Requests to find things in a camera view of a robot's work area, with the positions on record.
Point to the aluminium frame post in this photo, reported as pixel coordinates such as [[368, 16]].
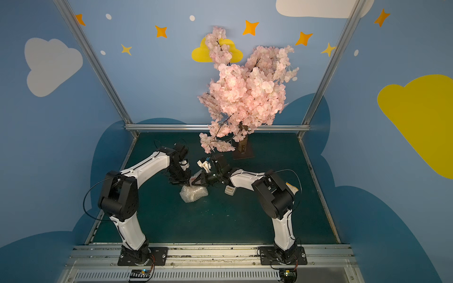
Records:
[[359, 9], [76, 29]]

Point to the right controller board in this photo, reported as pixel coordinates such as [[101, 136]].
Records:
[[287, 276]]

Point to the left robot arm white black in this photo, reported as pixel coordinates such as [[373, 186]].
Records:
[[119, 198]]

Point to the pink cherry blossom tree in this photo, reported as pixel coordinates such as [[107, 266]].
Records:
[[244, 97]]

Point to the controller board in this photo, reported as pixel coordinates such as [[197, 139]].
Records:
[[287, 276], [140, 276]]

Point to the white tape dispenser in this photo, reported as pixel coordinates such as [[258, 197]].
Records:
[[230, 190]]

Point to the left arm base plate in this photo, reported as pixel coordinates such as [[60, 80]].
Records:
[[146, 256]]

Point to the clear bubble wrap sheet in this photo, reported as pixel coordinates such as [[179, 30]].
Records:
[[191, 193]]

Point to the aluminium frame left post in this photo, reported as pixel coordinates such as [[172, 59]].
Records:
[[76, 29]]

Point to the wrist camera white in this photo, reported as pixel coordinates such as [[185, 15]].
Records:
[[184, 164], [205, 165]]

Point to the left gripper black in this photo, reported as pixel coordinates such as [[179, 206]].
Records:
[[179, 173]]

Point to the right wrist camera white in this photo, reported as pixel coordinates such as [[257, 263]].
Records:
[[205, 165]]

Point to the aluminium frame right post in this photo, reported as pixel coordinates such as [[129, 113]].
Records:
[[359, 9]]

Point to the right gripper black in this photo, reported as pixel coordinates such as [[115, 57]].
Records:
[[211, 175]]

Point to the left controller board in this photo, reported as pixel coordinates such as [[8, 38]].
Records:
[[140, 276]]

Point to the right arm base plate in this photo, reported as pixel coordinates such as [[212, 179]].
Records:
[[271, 255]]

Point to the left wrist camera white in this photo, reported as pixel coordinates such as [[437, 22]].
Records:
[[184, 164]]

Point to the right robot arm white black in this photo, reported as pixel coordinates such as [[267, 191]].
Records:
[[276, 196]]

